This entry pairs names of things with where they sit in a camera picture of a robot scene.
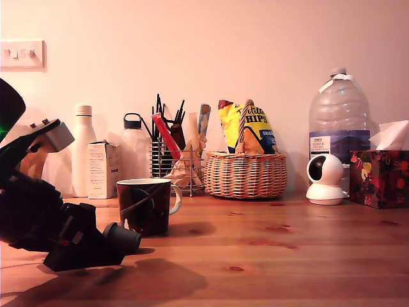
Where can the grey coffee capsule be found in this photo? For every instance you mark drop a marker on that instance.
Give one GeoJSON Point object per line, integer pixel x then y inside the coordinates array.
{"type": "Point", "coordinates": [124, 238]}

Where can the dark patterned coffee mug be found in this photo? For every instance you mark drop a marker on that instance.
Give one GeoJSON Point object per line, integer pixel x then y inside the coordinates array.
{"type": "Point", "coordinates": [143, 208]}

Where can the small white printed carton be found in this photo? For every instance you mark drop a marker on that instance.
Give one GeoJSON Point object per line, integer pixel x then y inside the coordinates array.
{"type": "Point", "coordinates": [102, 172]}

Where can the tall white metal bottle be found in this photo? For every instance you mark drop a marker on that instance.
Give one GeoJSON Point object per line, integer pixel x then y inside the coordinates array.
{"type": "Point", "coordinates": [81, 160]}

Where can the white bottle with dark cap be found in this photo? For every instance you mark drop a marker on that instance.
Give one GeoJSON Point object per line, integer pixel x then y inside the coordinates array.
{"type": "Point", "coordinates": [134, 150]}

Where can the crumpled paper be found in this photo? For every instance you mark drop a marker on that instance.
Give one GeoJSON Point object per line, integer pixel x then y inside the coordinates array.
{"type": "Point", "coordinates": [179, 171]}

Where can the red stick packet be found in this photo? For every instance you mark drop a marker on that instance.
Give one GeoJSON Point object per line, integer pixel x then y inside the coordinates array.
{"type": "Point", "coordinates": [166, 137]}

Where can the black drinking straw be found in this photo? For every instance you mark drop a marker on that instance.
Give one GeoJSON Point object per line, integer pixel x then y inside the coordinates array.
{"type": "Point", "coordinates": [180, 112]}
{"type": "Point", "coordinates": [158, 115]}

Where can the pale wooden spatula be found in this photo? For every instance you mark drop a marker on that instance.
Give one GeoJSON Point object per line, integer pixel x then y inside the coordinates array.
{"type": "Point", "coordinates": [194, 134]}

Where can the blue orange patterned stick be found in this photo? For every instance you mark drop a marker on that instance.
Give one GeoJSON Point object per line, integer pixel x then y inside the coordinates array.
{"type": "Point", "coordinates": [204, 118]}

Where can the yellow tortilla chips bag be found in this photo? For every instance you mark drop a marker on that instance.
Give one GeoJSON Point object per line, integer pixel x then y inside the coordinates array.
{"type": "Point", "coordinates": [259, 131]}

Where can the large clear water bottle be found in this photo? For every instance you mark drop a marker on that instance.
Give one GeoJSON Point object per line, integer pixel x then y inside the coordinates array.
{"type": "Point", "coordinates": [338, 112]}

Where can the dark floral tissue box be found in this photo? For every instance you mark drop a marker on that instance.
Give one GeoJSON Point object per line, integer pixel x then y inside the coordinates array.
{"type": "Point", "coordinates": [380, 179]}

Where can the white tissue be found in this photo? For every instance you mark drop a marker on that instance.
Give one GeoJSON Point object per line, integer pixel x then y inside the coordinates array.
{"type": "Point", "coordinates": [391, 136]}

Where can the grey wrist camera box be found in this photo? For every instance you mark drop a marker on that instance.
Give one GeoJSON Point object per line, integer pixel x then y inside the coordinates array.
{"type": "Point", "coordinates": [59, 136]}

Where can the white wall switch plate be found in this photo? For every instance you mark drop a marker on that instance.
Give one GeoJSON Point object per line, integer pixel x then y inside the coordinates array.
{"type": "Point", "coordinates": [22, 56]}

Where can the small white round camera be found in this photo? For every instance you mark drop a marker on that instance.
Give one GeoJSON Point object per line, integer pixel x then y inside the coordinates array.
{"type": "Point", "coordinates": [329, 172]}

